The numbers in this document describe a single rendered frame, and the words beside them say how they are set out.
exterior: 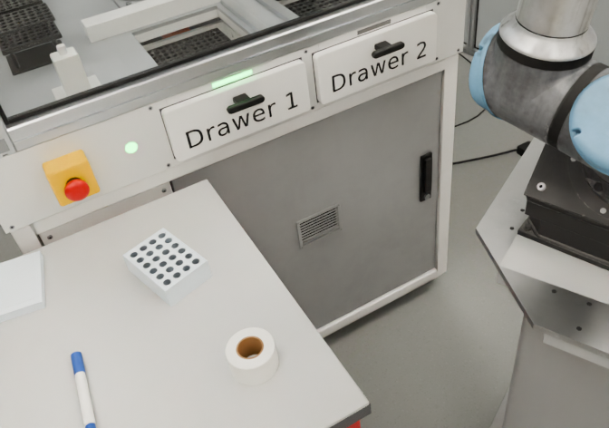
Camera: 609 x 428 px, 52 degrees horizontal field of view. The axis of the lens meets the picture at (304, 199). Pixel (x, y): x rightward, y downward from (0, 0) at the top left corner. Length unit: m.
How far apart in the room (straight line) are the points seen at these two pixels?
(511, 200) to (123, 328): 0.68
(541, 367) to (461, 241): 0.96
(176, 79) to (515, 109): 0.59
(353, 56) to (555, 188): 0.49
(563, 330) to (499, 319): 0.98
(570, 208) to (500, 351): 0.92
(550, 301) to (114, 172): 0.77
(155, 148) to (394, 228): 0.75
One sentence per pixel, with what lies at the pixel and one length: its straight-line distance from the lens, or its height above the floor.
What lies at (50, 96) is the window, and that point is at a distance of 1.12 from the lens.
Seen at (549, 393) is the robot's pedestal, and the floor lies 0.43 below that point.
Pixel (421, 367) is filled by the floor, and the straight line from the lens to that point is 1.81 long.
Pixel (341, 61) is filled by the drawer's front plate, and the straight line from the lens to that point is 1.27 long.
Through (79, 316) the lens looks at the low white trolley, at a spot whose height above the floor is 0.76.
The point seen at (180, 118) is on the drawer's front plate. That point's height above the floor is 0.91.
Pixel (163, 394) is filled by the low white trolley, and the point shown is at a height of 0.76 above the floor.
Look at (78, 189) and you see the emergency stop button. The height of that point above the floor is 0.88.
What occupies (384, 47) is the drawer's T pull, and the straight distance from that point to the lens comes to 1.28.
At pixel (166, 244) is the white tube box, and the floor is 0.80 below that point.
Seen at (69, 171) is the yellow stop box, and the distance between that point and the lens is 1.12.
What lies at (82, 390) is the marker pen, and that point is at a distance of 0.96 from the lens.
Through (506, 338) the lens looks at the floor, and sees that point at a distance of 1.89.
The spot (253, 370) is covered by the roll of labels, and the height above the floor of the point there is 0.80.
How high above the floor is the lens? 1.50
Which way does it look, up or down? 40 degrees down
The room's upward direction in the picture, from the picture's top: 8 degrees counter-clockwise
